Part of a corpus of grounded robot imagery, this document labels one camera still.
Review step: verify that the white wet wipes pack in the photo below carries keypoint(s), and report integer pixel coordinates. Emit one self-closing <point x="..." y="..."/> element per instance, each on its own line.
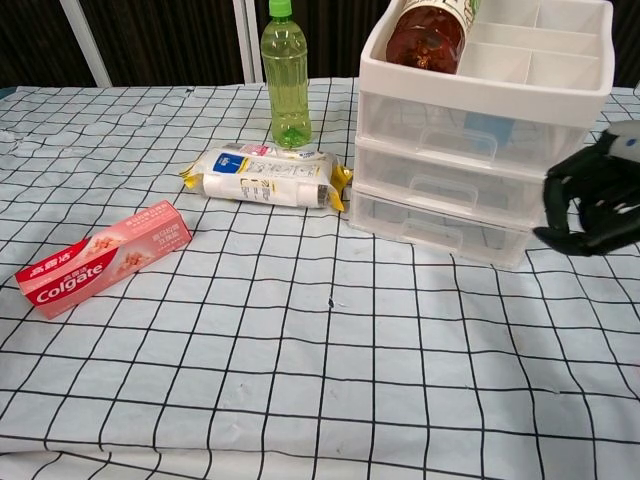
<point x="265" y="172"/>

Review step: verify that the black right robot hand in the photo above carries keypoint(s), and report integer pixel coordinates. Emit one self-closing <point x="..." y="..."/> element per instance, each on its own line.
<point x="610" y="210"/>

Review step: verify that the white black checkered tablecloth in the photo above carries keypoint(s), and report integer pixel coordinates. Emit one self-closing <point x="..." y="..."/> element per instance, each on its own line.
<point x="300" y="350"/>

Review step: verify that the pink Colgate toothpaste box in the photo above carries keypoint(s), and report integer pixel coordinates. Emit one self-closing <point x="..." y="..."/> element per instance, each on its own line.
<point x="100" y="262"/>

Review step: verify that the clear empty drawer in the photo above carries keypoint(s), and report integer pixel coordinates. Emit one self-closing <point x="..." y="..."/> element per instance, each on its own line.
<point x="385" y="215"/>
<point x="385" y="167"/>

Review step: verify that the green plastic bottle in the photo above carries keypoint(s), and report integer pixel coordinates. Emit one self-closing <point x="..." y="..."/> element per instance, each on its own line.
<point x="285" y="75"/>

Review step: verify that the blue foam block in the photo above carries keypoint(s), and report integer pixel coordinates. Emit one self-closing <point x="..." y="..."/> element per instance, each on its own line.
<point x="487" y="127"/>

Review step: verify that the white partition post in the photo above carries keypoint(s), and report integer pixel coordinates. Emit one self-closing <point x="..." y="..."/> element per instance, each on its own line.
<point x="87" y="40"/>
<point x="247" y="40"/>

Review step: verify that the brown tea bottle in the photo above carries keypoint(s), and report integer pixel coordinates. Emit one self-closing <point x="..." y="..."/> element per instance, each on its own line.
<point x="425" y="35"/>

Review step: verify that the white plastic drawer organizer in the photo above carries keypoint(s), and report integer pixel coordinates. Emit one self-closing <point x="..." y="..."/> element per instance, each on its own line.
<point x="480" y="85"/>

